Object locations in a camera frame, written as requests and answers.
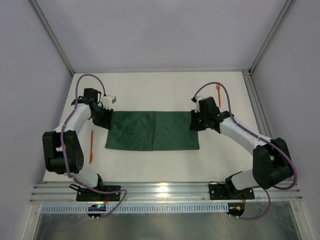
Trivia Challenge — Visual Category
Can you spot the orange plastic knife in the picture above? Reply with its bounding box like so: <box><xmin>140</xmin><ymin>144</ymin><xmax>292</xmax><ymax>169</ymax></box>
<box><xmin>89</xmin><ymin>130</ymin><xmax>94</xmax><ymax>164</ymax></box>

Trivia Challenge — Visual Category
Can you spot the aluminium frame post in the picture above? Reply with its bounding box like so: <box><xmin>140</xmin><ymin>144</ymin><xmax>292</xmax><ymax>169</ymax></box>
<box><xmin>27</xmin><ymin>0</ymin><xmax>75</xmax><ymax>76</ymax></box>
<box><xmin>248</xmin><ymin>0</ymin><xmax>296</xmax><ymax>76</ymax></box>

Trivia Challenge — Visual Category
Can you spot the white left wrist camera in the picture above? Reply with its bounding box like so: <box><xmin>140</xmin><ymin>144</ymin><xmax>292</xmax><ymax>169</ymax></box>
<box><xmin>102</xmin><ymin>95</ymin><xmax>117</xmax><ymax>109</ymax></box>

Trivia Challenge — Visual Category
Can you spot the aluminium frame post right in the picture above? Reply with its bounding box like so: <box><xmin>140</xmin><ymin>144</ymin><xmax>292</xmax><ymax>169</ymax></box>
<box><xmin>248</xmin><ymin>0</ymin><xmax>296</xmax><ymax>76</ymax></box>

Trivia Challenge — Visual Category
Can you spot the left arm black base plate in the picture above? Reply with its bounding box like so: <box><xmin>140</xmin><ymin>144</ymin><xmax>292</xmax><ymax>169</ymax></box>
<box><xmin>69</xmin><ymin>185</ymin><xmax>121</xmax><ymax>202</ymax></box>

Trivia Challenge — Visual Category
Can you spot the black controller board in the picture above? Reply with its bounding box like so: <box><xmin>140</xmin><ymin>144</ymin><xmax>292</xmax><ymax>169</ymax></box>
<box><xmin>87</xmin><ymin>203</ymin><xmax>106</xmax><ymax>219</ymax></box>
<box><xmin>226</xmin><ymin>203</ymin><xmax>245</xmax><ymax>218</ymax></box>

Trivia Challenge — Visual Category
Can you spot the right black controller board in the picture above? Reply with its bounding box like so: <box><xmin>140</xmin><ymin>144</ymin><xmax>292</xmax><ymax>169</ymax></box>
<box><xmin>226</xmin><ymin>203</ymin><xmax>245</xmax><ymax>218</ymax></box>

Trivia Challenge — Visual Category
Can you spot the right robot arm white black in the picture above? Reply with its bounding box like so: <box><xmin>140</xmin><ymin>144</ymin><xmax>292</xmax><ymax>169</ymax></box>
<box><xmin>190</xmin><ymin>96</ymin><xmax>294</xmax><ymax>198</ymax></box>

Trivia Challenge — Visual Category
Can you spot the left black controller board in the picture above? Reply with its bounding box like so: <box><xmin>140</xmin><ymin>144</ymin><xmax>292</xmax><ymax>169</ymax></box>
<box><xmin>87</xmin><ymin>203</ymin><xmax>106</xmax><ymax>219</ymax></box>

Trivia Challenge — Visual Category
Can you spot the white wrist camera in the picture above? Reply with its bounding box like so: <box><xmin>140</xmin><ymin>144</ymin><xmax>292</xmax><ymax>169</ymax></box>
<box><xmin>102</xmin><ymin>95</ymin><xmax>117</xmax><ymax>109</ymax></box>
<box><xmin>191</xmin><ymin>96</ymin><xmax>203</xmax><ymax>113</ymax></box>

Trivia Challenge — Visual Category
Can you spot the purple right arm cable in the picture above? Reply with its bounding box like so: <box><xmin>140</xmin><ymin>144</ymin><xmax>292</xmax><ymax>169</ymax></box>
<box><xmin>192</xmin><ymin>81</ymin><xmax>298</xmax><ymax>221</ymax></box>

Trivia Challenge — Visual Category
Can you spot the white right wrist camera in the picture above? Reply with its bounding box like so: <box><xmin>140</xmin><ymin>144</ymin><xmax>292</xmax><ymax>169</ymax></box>
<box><xmin>191</xmin><ymin>96</ymin><xmax>203</xmax><ymax>113</ymax></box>

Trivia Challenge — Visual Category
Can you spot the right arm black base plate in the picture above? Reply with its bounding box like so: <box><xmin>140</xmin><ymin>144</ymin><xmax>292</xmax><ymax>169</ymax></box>
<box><xmin>208</xmin><ymin>181</ymin><xmax>255</xmax><ymax>200</ymax></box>

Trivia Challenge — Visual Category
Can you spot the slotted grey cable duct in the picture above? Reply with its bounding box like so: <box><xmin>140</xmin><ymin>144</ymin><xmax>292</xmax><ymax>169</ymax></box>
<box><xmin>40</xmin><ymin>202</ymin><xmax>228</xmax><ymax>214</ymax></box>

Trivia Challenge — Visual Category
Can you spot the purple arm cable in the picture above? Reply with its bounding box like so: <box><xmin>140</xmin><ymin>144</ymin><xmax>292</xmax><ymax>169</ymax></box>
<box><xmin>60</xmin><ymin>74</ymin><xmax>128</xmax><ymax>222</ymax></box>
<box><xmin>192</xmin><ymin>81</ymin><xmax>298</xmax><ymax>221</ymax></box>

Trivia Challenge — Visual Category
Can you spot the green cloth napkin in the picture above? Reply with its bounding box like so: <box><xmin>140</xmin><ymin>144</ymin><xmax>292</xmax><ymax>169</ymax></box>
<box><xmin>105</xmin><ymin>111</ymin><xmax>200</xmax><ymax>152</ymax></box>

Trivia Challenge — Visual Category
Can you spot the orange plastic fork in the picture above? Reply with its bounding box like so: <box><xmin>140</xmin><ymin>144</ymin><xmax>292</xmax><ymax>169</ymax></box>
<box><xmin>216</xmin><ymin>84</ymin><xmax>222</xmax><ymax>108</ymax></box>

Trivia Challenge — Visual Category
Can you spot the aluminium frame post left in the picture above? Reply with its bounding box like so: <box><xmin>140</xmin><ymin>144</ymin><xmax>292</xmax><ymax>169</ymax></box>
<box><xmin>27</xmin><ymin>0</ymin><xmax>75</xmax><ymax>76</ymax></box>

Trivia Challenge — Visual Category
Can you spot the aluminium frame rail right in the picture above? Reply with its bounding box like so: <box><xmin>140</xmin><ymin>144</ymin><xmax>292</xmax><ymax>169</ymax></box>
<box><xmin>242</xmin><ymin>71</ymin><xmax>272</xmax><ymax>137</ymax></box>

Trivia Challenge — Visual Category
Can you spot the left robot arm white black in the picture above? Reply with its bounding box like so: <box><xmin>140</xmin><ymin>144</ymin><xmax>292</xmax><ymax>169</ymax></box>
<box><xmin>42</xmin><ymin>88</ymin><xmax>117</xmax><ymax>193</ymax></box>

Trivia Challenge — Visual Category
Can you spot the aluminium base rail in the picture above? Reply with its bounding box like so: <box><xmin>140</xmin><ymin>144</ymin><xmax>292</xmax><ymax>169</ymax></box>
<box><xmin>29</xmin><ymin>181</ymin><xmax>303</xmax><ymax>204</ymax></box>

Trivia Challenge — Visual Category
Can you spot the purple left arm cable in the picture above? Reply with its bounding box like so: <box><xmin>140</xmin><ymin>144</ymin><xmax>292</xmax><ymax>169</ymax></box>
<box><xmin>60</xmin><ymin>74</ymin><xmax>128</xmax><ymax>222</ymax></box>

